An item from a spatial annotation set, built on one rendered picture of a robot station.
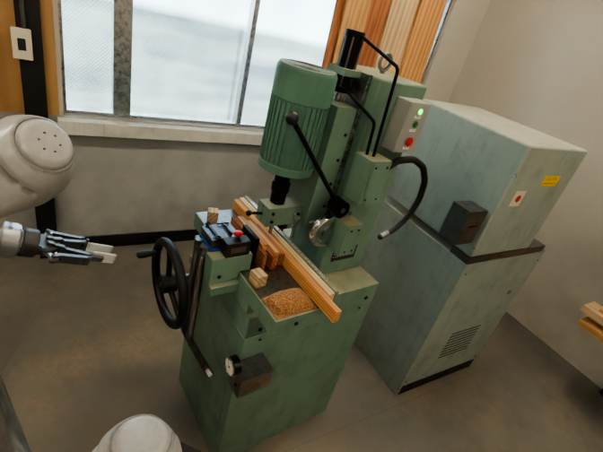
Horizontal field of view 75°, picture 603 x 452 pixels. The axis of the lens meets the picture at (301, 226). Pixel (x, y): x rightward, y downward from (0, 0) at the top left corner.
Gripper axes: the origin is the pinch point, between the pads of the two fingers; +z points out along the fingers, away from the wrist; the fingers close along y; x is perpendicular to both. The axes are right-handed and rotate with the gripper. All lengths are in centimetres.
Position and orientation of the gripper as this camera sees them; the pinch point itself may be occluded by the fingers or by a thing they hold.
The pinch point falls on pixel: (101, 253)
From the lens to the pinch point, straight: 128.0
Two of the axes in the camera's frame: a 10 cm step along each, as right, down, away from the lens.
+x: -5.0, 8.3, 2.4
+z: 6.7, 2.0, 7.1
